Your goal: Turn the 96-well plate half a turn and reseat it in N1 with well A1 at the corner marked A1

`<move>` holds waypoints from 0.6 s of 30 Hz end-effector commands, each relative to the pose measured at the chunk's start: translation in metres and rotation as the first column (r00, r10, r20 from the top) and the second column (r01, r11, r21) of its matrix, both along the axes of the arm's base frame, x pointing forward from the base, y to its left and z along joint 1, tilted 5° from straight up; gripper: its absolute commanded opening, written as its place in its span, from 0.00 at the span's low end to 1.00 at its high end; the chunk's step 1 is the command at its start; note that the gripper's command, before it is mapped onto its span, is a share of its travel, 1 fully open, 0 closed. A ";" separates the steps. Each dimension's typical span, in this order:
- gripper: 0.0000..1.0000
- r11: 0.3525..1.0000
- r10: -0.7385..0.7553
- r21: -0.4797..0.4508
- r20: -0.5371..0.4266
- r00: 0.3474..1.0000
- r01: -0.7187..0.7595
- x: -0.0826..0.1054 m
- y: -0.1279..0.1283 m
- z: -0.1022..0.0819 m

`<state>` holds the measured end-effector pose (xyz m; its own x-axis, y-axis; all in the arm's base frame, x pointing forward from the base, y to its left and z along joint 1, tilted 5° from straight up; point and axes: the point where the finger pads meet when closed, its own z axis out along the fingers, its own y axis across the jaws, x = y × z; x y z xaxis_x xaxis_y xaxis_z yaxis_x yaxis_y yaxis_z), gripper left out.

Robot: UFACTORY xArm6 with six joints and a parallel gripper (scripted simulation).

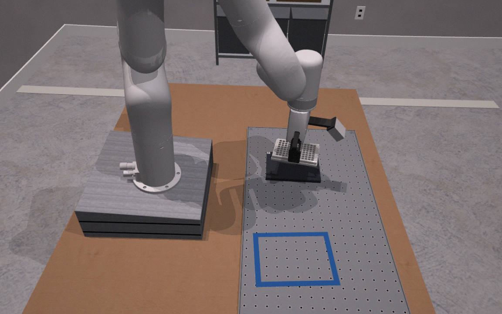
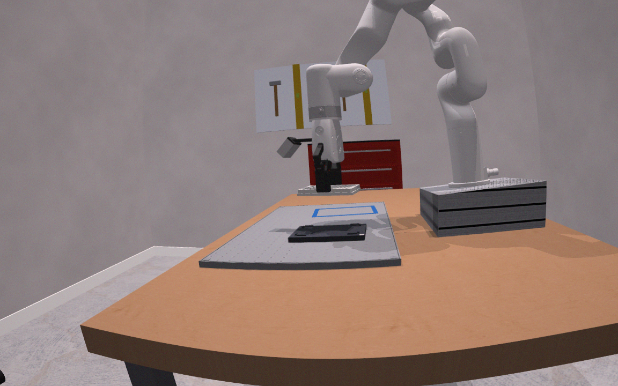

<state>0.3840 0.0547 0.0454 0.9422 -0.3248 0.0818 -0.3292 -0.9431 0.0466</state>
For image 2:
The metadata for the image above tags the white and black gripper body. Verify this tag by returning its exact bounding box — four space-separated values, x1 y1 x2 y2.
309 117 344 163

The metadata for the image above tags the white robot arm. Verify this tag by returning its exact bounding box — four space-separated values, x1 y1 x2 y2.
306 0 499 188

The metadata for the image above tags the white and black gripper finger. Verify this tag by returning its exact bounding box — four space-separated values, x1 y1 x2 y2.
313 143 331 192
328 161 342 185

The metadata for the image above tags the blue taped rectangle outline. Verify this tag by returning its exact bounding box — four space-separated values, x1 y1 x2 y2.
312 206 378 217

